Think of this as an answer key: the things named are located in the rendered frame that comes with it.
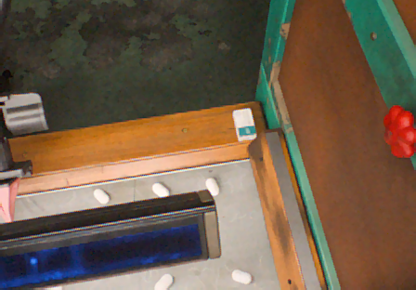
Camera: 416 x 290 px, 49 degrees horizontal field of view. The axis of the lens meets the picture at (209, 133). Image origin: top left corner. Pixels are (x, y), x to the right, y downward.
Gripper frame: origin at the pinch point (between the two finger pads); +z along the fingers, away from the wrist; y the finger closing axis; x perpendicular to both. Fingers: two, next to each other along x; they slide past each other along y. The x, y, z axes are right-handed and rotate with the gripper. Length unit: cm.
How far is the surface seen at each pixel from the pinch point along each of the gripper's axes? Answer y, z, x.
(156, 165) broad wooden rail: 26.5, -3.0, 7.4
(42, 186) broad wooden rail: 4.5, -2.8, 7.3
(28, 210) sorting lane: 1.6, 0.8, 5.3
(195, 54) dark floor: 45, -19, 119
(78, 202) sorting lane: 10.9, 0.9, 5.4
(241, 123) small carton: 44.3, -8.5, 8.1
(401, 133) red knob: 49, -17, -46
